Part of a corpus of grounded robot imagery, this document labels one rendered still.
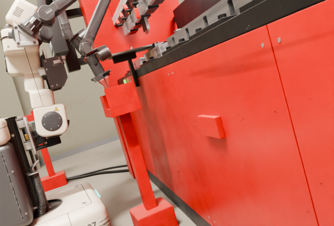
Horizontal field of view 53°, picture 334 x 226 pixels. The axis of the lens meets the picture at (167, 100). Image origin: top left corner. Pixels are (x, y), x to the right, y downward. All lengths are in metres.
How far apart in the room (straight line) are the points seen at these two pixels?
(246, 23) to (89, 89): 4.96
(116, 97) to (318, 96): 1.20
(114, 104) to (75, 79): 3.95
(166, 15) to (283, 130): 2.45
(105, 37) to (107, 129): 2.92
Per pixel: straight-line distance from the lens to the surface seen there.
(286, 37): 0.68
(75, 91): 5.61
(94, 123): 5.63
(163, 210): 1.84
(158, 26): 3.07
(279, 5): 0.69
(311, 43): 0.64
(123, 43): 2.98
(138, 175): 1.83
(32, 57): 1.89
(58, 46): 3.06
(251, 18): 0.77
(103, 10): 1.80
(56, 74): 1.83
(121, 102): 1.70
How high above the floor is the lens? 0.78
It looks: 4 degrees down
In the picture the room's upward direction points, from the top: 16 degrees counter-clockwise
